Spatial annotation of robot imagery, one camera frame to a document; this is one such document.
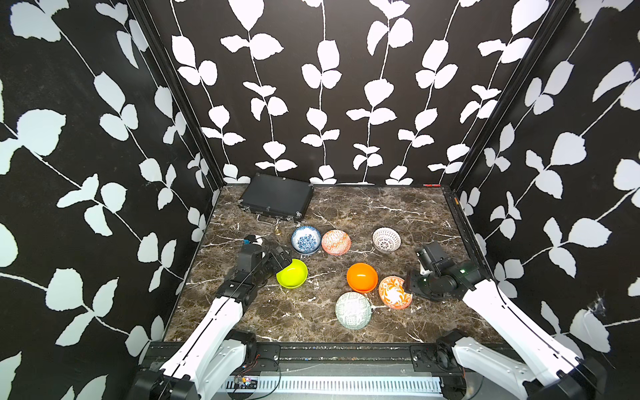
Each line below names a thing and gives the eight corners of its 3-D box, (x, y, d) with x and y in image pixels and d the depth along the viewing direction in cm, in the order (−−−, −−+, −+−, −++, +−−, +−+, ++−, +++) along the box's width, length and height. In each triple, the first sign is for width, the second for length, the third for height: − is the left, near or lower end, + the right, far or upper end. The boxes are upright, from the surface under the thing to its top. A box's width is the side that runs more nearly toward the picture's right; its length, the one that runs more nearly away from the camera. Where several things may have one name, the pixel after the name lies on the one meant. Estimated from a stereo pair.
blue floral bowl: (291, 256, 98) (290, 248, 93) (294, 234, 105) (292, 225, 100) (320, 257, 98) (320, 248, 93) (321, 234, 105) (321, 225, 100)
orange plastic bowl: (347, 295, 89) (348, 289, 84) (346, 269, 95) (347, 262, 91) (376, 295, 89) (379, 289, 84) (373, 269, 95) (375, 262, 91)
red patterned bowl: (318, 250, 100) (318, 243, 96) (328, 232, 106) (328, 225, 102) (344, 260, 98) (345, 254, 94) (352, 241, 103) (354, 235, 99)
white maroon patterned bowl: (372, 252, 100) (374, 245, 96) (369, 233, 106) (371, 226, 102) (399, 252, 100) (402, 246, 96) (395, 233, 106) (398, 226, 102)
